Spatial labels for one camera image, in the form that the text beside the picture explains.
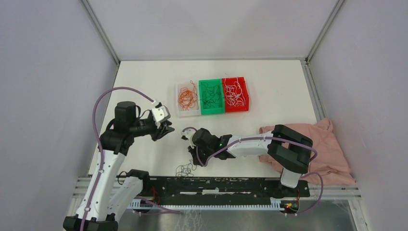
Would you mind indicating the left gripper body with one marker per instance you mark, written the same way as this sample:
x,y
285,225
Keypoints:
x,y
157,133

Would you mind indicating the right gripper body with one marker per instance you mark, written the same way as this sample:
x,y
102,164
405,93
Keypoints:
x,y
205,154

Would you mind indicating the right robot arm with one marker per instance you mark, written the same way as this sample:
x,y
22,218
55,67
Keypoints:
x,y
291,149

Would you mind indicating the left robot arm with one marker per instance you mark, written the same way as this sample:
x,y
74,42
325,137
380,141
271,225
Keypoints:
x,y
101,210

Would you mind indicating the clear plastic bin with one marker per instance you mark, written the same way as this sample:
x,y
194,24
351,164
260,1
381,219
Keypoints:
x,y
188,99

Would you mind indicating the green plastic bin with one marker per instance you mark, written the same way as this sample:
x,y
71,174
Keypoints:
x,y
211,97

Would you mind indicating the red plastic bin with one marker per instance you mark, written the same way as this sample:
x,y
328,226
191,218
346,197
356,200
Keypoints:
x,y
235,94

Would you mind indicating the pink cloth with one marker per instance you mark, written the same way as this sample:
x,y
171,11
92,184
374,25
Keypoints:
x,y
330,163

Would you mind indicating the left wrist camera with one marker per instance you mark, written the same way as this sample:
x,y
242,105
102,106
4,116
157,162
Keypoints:
x,y
160,114

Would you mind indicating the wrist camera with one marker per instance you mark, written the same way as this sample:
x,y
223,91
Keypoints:
x,y
187,135
160,114

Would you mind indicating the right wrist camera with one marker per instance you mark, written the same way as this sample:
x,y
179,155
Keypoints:
x,y
187,135

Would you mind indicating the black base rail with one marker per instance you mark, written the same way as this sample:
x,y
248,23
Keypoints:
x,y
219,191

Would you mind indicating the blue cable duct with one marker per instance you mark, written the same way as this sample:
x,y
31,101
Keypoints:
x,y
274,205

